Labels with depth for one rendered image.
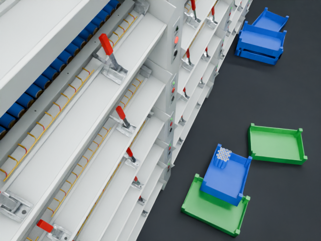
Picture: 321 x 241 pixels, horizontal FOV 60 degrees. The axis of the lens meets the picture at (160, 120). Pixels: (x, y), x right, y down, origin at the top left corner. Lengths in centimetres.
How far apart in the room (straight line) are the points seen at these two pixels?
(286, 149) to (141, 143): 113
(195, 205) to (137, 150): 76
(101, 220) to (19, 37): 59
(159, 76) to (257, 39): 156
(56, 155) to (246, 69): 181
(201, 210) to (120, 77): 115
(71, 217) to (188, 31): 62
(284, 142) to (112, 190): 126
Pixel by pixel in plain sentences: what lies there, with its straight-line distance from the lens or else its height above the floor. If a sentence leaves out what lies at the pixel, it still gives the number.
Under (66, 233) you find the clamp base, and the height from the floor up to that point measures 91.
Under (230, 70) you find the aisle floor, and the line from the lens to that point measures 209.
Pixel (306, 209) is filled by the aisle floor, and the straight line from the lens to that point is 173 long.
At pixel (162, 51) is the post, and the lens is 69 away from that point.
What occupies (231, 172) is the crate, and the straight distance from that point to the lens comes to 162.
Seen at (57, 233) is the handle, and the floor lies 94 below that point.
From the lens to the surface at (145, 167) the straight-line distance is 106.
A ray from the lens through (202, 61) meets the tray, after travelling 138.
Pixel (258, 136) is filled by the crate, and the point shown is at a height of 0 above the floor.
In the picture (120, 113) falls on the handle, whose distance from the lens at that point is 62.
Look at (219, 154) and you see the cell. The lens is 159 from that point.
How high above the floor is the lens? 149
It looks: 57 degrees down
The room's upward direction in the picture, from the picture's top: straight up
